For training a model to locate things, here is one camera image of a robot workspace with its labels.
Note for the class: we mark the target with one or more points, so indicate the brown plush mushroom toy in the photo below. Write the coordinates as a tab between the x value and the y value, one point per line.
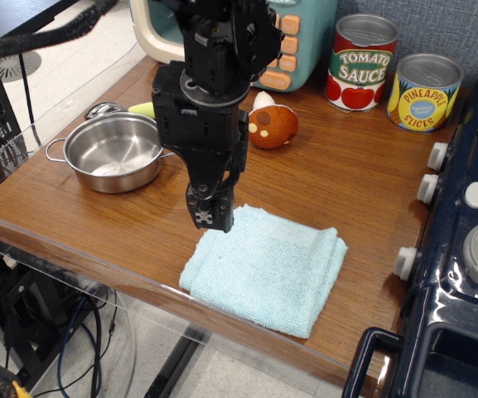
271	125

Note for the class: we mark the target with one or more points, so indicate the silver steel pot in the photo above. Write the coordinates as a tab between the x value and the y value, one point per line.
112	153

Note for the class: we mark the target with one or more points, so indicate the green plush vegetable toy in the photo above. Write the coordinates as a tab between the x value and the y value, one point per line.
146	109

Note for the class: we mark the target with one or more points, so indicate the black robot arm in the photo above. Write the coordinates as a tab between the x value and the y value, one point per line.
227	46

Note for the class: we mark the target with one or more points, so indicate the pineapple slices can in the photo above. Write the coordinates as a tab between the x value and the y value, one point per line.
424	91

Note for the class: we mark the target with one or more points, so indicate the dark blue toy stove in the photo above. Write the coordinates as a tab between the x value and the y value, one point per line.
436	352

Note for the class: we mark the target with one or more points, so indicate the toy microwave teal and cream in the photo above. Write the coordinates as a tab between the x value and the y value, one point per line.
307	25

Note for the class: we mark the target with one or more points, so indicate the tomato sauce can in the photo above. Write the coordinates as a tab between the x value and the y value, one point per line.
362	53

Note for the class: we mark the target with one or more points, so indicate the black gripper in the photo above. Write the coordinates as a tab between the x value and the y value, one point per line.
209	133

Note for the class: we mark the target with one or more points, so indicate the black desk top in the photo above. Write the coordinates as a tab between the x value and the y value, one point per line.
28	16

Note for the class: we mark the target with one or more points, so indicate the light blue rag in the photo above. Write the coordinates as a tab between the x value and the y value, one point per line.
268	270

